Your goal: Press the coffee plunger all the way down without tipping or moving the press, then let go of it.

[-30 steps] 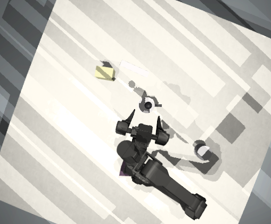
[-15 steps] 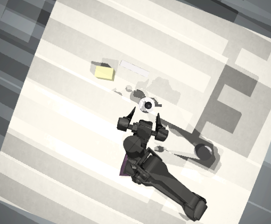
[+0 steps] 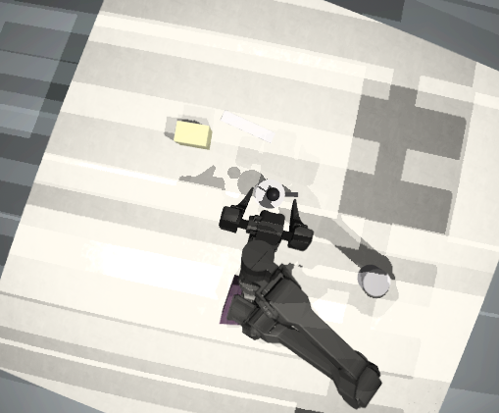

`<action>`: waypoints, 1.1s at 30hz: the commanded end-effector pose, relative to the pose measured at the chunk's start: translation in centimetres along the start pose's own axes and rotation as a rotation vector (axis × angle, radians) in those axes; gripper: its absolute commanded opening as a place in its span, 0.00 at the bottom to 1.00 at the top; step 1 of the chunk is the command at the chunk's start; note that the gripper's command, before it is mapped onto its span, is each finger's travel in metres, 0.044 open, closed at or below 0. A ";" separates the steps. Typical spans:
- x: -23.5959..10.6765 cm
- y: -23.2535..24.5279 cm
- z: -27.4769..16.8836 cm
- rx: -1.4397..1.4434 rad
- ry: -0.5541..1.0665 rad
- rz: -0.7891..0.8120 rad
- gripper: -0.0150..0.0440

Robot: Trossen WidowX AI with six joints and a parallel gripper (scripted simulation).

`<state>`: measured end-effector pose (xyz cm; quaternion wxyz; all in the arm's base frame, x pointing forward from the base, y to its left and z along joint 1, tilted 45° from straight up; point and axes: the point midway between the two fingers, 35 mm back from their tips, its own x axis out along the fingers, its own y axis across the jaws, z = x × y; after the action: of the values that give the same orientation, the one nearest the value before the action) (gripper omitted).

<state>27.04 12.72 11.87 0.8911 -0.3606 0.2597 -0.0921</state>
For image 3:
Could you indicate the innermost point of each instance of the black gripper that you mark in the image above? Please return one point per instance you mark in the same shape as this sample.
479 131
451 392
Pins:
299 237

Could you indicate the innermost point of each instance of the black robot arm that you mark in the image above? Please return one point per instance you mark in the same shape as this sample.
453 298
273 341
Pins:
282 303

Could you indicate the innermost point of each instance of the pale yellow rectangular block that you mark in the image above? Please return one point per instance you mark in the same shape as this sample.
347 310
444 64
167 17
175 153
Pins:
193 135

